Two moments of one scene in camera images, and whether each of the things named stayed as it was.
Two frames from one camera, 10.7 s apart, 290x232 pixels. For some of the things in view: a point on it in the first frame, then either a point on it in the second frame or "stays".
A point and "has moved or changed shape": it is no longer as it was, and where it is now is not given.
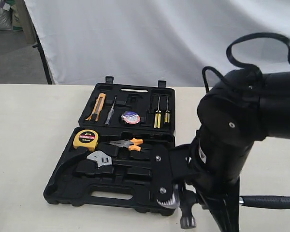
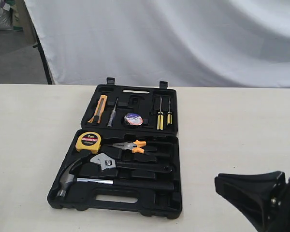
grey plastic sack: (1, 18) stays
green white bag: (17, 24) stays
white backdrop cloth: (140, 42) stays
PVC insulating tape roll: (130, 117) has moved or changed shape
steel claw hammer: (190, 200) to (67, 179)
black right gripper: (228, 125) to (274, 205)
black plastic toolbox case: (108, 162) stays
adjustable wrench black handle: (102, 159) to (106, 163)
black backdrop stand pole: (38, 45) stays
